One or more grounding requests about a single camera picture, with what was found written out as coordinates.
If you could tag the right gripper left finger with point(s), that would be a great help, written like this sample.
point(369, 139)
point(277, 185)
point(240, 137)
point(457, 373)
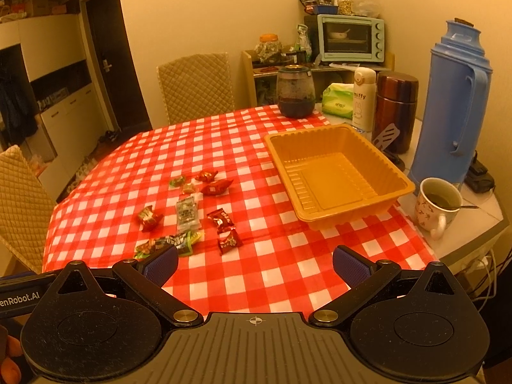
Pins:
point(143, 281)

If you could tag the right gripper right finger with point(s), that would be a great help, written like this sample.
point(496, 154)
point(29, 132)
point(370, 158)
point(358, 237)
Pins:
point(366, 280)

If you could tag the dark colourful candy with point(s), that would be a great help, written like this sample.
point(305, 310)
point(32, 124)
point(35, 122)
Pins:
point(145, 250)

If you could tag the yellow green snack packet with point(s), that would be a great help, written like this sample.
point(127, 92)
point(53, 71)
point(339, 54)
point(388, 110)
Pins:
point(184, 242)

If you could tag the red silver candy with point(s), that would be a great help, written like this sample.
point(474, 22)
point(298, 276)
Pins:
point(148, 218)

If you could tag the silver nut snack packet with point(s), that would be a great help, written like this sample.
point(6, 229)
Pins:
point(187, 215)

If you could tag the red candy packet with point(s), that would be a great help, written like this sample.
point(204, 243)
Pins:
point(221, 219)
point(229, 240)

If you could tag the large red snack packet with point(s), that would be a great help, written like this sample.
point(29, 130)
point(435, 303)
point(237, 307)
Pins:
point(217, 187)

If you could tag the red gold candy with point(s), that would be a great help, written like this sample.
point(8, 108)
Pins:
point(206, 176)

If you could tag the left hand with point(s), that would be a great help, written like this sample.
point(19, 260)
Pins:
point(10, 372)

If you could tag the green wrapped candy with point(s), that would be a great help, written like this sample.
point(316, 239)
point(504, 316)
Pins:
point(177, 181)

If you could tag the orange plastic tray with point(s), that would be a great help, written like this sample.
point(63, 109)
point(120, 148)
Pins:
point(333, 175)

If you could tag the white ceramic mug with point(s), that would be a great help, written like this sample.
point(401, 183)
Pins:
point(438, 202)

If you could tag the red checkered tablecloth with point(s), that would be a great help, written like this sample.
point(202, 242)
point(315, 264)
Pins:
point(254, 255)

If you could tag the grey phone stand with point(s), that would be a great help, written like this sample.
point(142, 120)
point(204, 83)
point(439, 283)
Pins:
point(383, 141)

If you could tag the black adapter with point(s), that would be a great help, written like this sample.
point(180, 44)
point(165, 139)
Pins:
point(478, 178)

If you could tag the blue thermos jug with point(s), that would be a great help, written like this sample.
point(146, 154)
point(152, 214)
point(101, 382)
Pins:
point(458, 91)

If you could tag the green tissue pack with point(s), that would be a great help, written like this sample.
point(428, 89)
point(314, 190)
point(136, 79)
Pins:
point(337, 99)

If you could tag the white miffy bottle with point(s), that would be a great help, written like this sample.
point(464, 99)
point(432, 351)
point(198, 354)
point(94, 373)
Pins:
point(364, 100)

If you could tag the brown steel food flask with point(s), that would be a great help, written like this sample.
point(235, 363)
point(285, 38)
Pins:
point(396, 103)

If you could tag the dark glass jar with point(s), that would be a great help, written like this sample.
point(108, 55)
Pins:
point(295, 91)

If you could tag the wooden shelf rack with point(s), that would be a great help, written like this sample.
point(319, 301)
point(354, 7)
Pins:
point(261, 82)

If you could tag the light blue toaster oven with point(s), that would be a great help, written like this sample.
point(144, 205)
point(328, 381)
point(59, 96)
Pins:
point(350, 38)

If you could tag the orange lid candy jar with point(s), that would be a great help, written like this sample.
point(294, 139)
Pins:
point(269, 48)

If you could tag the white cabinet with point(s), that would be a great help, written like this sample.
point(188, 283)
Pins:
point(49, 106)

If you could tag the dark door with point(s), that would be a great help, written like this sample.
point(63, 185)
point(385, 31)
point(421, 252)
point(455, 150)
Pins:
point(113, 54)

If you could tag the nut jar on oven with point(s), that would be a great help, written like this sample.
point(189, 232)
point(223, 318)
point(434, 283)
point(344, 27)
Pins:
point(345, 7)

